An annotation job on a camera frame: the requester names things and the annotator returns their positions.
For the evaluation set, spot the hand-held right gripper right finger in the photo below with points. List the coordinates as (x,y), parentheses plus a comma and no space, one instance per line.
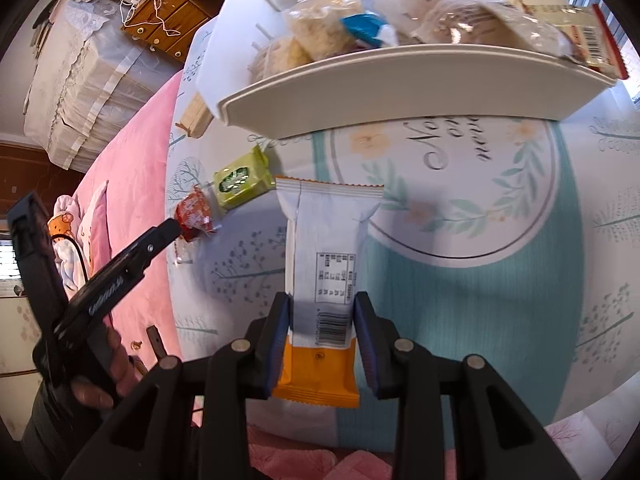
(365,345)

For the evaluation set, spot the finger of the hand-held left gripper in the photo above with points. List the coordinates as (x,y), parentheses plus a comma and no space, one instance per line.
(149,248)

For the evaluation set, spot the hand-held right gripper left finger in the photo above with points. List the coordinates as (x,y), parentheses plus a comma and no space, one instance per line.
(280,345)

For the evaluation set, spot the small red snack packet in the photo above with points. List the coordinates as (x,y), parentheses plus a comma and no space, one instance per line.
(195,212)

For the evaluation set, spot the white orange snack packet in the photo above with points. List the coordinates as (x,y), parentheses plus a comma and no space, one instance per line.
(325,240)

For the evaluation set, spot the clear rice cracker packet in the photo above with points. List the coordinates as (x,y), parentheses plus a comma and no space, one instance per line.
(282,57)
(320,25)

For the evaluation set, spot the white plastic tray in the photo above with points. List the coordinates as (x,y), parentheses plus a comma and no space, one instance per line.
(400,85)

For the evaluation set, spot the clear seaweed snack packet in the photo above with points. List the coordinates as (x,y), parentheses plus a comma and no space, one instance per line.
(460,22)

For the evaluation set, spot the person's left forearm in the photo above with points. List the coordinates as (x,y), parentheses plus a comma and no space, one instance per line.
(50,440)

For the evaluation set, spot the person's left hand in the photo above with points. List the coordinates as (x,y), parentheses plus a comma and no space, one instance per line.
(125,370)

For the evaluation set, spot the pink blanket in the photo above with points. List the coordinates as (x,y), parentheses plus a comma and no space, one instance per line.
(130,185)

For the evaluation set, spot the cartoon print pillow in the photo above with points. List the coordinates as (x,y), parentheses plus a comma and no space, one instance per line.
(62,222)

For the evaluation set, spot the yellow-green snack packet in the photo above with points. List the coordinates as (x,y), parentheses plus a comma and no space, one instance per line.
(240,180)

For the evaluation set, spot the white printed tablecloth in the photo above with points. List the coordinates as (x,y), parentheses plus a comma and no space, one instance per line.
(475,310)

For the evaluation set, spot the white lace furniture cover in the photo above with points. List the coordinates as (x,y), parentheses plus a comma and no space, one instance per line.
(85,85)

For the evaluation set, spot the pale leaf-print bedsheet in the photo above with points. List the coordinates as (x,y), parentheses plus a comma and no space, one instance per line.
(575,435)

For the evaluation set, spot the wooden drawer cabinet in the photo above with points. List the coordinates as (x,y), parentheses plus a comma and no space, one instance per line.
(175,15)

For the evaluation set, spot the blue white snack packet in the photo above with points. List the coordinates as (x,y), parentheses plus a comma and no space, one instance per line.
(367,27)

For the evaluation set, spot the beige red-edged snack packet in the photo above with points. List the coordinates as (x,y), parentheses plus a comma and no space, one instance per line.
(590,35)

